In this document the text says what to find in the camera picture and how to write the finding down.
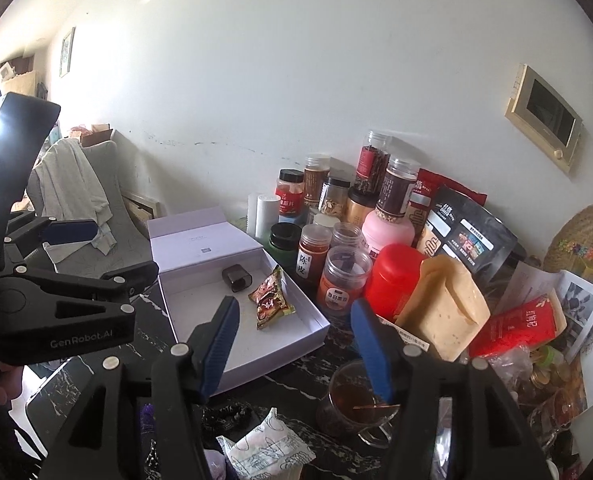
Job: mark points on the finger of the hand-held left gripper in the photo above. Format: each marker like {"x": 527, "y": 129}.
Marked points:
{"x": 136, "y": 271}
{"x": 71, "y": 231}

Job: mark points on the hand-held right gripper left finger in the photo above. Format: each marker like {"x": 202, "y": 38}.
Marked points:
{"x": 220, "y": 347}

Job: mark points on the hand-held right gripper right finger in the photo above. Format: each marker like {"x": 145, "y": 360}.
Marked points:
{"x": 374, "y": 355}

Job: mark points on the lavender gift box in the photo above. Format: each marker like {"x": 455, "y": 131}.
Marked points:
{"x": 201, "y": 310}

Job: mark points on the white printed snack packet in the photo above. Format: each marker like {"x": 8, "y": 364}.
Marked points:
{"x": 266, "y": 447}

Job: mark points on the grey chair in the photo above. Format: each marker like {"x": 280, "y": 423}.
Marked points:
{"x": 126, "y": 230}

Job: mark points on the glass cup of tea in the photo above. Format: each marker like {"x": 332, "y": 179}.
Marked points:
{"x": 349, "y": 400}

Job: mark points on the brown snack packet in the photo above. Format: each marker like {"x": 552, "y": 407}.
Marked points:
{"x": 269, "y": 300}

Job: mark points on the dark patterned cloth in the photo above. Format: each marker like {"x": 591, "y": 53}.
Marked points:
{"x": 226, "y": 416}

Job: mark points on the dark grey small case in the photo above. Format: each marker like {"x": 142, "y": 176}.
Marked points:
{"x": 236, "y": 277}

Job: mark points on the red plastic canister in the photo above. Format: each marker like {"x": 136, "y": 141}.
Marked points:
{"x": 394, "y": 280}

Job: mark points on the orange-label clear jar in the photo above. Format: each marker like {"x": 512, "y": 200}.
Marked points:
{"x": 344, "y": 280}

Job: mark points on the beige paper pouch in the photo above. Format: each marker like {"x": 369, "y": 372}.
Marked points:
{"x": 446, "y": 305}

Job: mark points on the cardboard box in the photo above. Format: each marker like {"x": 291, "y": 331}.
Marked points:
{"x": 96, "y": 135}

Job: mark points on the orange powder jar white label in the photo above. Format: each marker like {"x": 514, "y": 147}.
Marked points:
{"x": 311, "y": 257}

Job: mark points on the empty clear plastic jar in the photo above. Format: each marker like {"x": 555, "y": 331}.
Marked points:
{"x": 349, "y": 237}

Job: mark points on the green jar black lid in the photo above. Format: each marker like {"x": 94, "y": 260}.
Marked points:
{"x": 284, "y": 242}

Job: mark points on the pink plastic bottle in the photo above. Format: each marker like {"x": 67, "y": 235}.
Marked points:
{"x": 389, "y": 232}

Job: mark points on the white paper roll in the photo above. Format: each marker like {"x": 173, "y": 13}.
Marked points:
{"x": 267, "y": 215}

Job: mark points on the small clear white-lid jar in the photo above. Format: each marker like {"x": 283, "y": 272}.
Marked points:
{"x": 325, "y": 220}

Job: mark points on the gold jar black lid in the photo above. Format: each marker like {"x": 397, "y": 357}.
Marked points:
{"x": 360, "y": 210}

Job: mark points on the red snack bag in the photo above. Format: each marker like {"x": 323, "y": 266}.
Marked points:
{"x": 518, "y": 325}

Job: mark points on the black foil pouch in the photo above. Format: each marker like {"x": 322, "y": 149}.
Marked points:
{"x": 469, "y": 240}

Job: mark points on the sliced root jar black lid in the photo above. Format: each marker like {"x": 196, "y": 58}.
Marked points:
{"x": 335, "y": 197}

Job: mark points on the tall dark-label bean jar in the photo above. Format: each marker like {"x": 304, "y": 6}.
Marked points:
{"x": 396, "y": 187}

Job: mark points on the white paper sheet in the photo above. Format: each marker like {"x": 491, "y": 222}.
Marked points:
{"x": 526, "y": 280}

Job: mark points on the red-label jar black lid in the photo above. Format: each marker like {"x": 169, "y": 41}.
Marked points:
{"x": 290, "y": 192}

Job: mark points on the clear bag of small bottles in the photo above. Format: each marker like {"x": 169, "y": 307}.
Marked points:
{"x": 546, "y": 377}

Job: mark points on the tall brown powder jar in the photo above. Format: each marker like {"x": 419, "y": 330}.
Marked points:
{"x": 316, "y": 177}

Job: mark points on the tall red-label dried herb jar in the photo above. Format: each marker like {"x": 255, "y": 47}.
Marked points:
{"x": 374, "y": 162}

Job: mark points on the printed photo leaflet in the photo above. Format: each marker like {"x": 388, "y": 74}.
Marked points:
{"x": 583, "y": 305}

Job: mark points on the woven straw hat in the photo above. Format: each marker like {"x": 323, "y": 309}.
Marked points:
{"x": 588, "y": 240}

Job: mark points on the wooden frame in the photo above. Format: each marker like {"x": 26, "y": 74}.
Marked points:
{"x": 144, "y": 205}

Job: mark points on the small framed wall picture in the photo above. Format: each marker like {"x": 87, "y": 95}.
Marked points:
{"x": 66, "y": 52}

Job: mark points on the gold wall intercom panel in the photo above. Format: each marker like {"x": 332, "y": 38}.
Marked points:
{"x": 543, "y": 115}

